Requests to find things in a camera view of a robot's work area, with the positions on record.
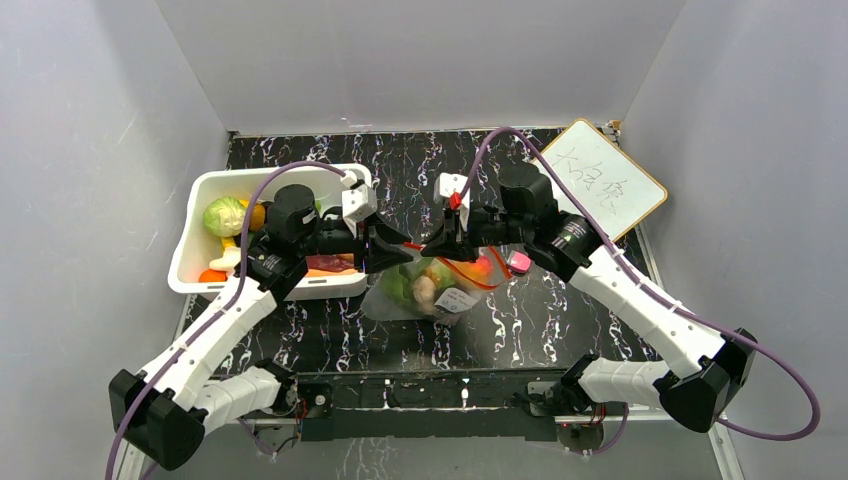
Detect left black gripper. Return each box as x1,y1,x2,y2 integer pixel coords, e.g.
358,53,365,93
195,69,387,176
298,213,414,274

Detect green cabbage head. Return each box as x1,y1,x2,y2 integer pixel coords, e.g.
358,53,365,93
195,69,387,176
378,261,426,308

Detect peach fruit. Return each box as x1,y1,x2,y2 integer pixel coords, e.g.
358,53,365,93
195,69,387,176
455,256,494,288

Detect garlic bulb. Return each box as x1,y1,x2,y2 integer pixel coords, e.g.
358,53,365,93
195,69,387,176
411,275,436,305

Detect clear zip top bag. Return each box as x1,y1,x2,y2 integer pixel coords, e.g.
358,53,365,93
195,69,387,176
361,242,511,326

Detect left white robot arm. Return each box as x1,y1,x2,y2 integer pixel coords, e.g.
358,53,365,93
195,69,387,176
109,184,412,471

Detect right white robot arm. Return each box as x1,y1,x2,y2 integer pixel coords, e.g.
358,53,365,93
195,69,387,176
421,163,753,433

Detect small pink eraser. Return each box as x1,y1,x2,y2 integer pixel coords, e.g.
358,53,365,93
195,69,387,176
507,251,533,276

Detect white plastic bin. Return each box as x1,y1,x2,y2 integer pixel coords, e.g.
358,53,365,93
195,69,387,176
168,166,367,301

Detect white mushroom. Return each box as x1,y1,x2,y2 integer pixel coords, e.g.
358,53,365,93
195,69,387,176
208,246,241,275

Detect pale green cabbage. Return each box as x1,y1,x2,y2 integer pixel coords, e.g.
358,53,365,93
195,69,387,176
202,196,247,237

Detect orange tangerine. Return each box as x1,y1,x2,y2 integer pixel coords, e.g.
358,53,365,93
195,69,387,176
198,269,228,283

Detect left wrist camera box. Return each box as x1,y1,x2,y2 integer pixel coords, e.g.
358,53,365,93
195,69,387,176
341,171,378,230

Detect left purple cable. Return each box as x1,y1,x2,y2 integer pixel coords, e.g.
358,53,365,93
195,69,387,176
104,160,349,480

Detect purple cable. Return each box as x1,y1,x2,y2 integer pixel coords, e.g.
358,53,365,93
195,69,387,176
104,160,349,480
460,127,821,442

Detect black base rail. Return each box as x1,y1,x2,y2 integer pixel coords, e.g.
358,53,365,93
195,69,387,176
135,367,664,444

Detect small whiteboard yellow frame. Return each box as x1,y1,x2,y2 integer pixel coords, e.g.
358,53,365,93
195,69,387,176
528,119,668,241

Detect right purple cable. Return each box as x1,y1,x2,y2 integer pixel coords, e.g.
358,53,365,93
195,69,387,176
460,127,821,442

